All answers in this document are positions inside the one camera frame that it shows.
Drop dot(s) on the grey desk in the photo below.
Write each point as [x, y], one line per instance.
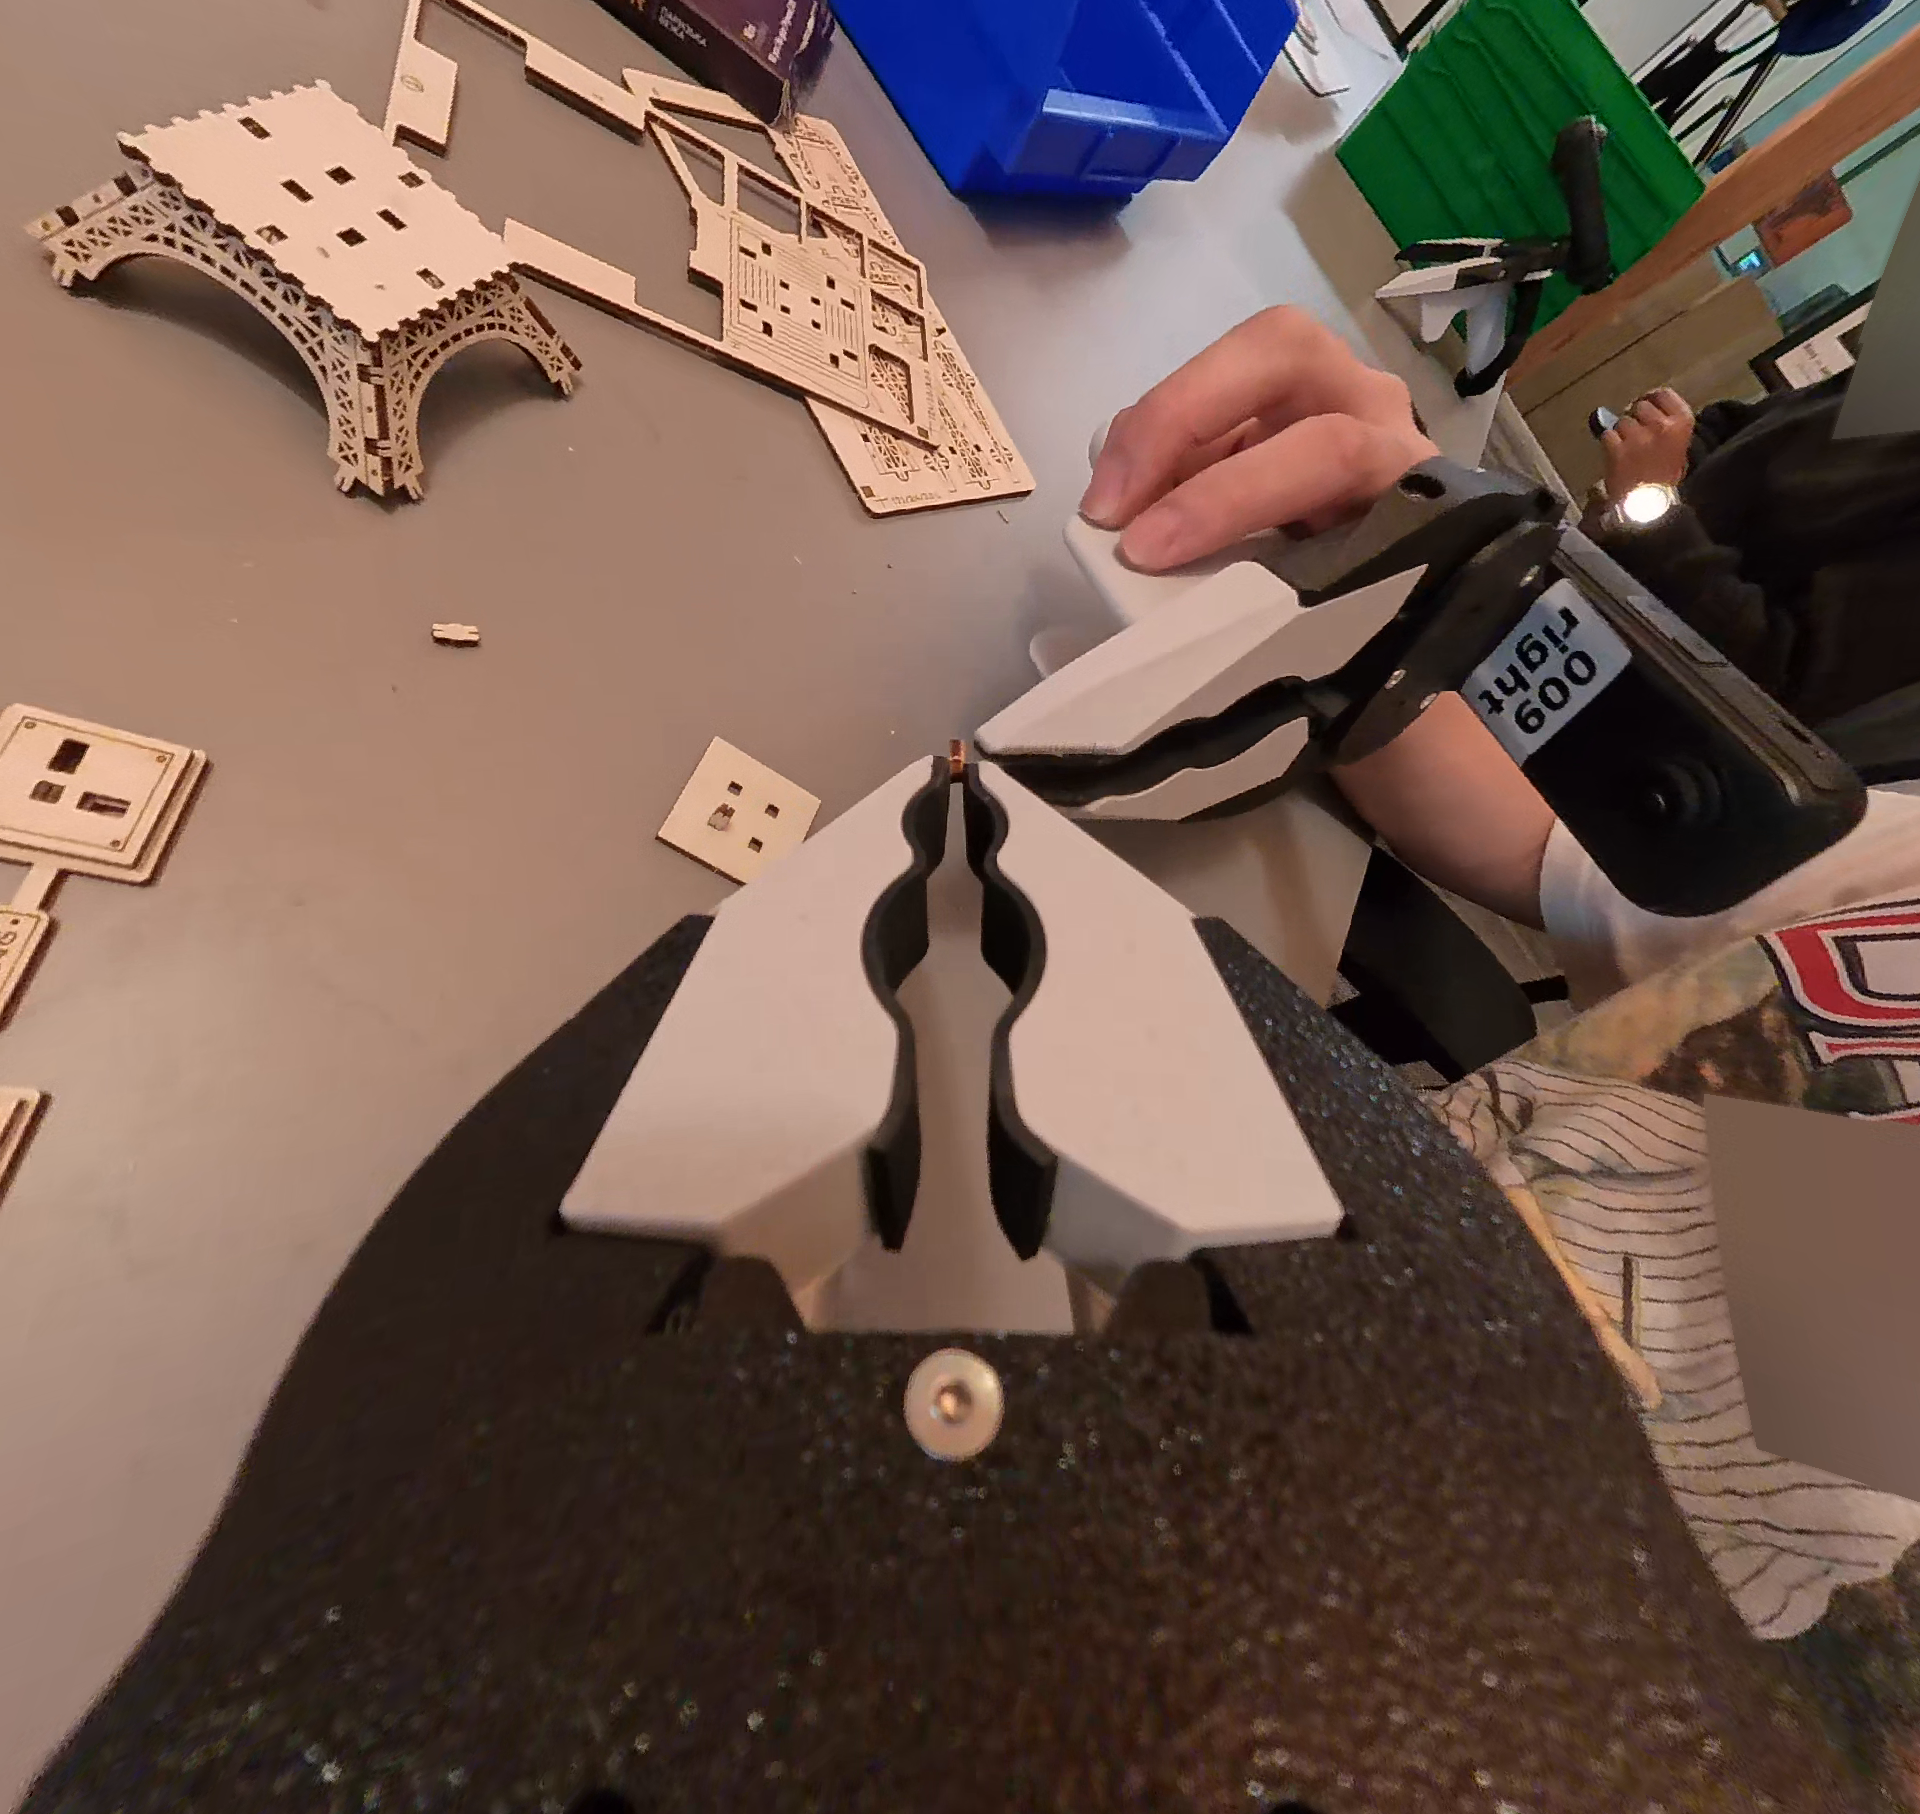
[524, 645]

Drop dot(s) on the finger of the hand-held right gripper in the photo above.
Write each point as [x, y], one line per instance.
[1199, 786]
[1186, 659]

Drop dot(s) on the person's printed shirt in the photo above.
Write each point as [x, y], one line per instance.
[1575, 1168]

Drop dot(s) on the wooden cutout frame sheet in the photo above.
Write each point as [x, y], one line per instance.
[425, 96]

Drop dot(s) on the wooden tower base model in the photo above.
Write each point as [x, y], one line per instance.
[330, 209]

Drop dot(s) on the small square wooden plate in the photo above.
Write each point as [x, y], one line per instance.
[750, 854]

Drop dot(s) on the green plastic bin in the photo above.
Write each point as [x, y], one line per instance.
[1469, 119]

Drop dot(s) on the wooden four-square frame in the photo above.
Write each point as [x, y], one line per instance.
[150, 795]

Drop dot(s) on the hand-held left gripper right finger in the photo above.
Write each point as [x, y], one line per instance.
[1170, 1079]

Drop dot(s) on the blue plastic bin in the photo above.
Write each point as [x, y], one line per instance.
[976, 45]

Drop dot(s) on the spare black white gripper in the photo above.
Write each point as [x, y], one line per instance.
[1575, 179]

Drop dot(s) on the person's right forearm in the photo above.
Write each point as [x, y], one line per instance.
[1439, 809]

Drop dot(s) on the wooden beam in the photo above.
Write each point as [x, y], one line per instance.
[1724, 196]

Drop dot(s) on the person's right hand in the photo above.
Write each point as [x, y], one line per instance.
[1274, 418]

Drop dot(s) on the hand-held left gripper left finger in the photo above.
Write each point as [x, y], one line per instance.
[750, 1079]

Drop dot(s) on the wooden parts sheet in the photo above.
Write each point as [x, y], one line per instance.
[959, 465]

